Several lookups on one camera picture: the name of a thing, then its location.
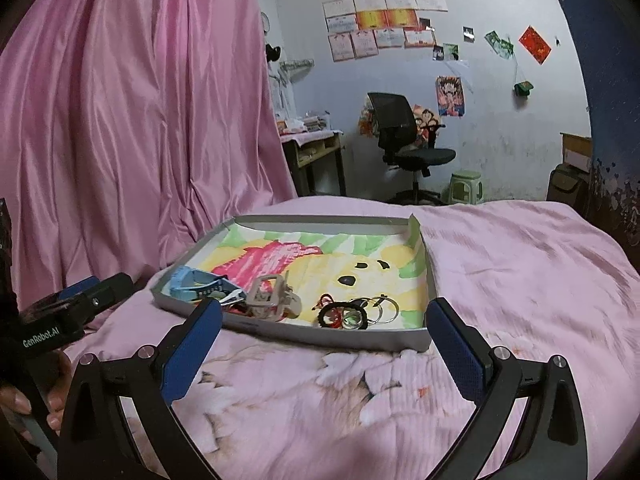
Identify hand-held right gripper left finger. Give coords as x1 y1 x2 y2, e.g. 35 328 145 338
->
57 298 224 480

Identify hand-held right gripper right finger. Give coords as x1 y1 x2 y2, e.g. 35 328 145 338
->
426 297 589 480

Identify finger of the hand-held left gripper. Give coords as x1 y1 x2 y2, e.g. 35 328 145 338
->
22 275 101 319
65 272 135 329

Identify thin silver bangle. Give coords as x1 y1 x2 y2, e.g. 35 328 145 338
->
364 295 401 325

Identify grey cardboard box tray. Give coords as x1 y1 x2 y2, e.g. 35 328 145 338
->
151 213 434 354

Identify black velvet hair tie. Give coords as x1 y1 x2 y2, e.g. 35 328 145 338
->
317 299 369 332

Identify person's left hand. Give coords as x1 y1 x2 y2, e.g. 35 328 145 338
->
0 349 74 436

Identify blue wristwatch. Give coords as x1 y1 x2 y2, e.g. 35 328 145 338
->
167 267 241 307

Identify beige hair claw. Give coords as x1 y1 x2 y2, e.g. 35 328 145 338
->
243 269 304 322

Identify cartoon printed paper liner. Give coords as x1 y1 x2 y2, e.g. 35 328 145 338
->
172 224 429 334

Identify green plastic stool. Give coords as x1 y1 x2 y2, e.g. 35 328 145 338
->
446 171 485 205

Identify pink satin curtain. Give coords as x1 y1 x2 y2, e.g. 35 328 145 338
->
0 0 299 307

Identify dark bag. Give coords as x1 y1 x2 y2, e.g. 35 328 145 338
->
546 162 592 207

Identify brown wooden cabinet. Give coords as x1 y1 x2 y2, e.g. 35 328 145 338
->
559 132 594 170

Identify dark wooden desk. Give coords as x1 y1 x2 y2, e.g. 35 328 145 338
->
278 128 349 199

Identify black office chair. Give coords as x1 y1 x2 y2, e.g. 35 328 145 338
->
366 91 459 206

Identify pile of desk clutter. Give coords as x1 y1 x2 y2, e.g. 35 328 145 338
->
277 108 344 136

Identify white hanging clothes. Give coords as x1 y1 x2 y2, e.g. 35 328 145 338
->
269 58 317 111

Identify blue patterned cloth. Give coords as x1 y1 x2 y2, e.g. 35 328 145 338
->
550 0 640 249

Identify cartoon wall poster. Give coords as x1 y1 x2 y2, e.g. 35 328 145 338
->
434 74 466 119

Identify green wall photo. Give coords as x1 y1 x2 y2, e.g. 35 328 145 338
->
483 29 516 60

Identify red paper wall decoration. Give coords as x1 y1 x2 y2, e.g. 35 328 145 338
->
517 24 553 66

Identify group of wall certificates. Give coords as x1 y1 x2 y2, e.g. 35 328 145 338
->
322 0 450 64

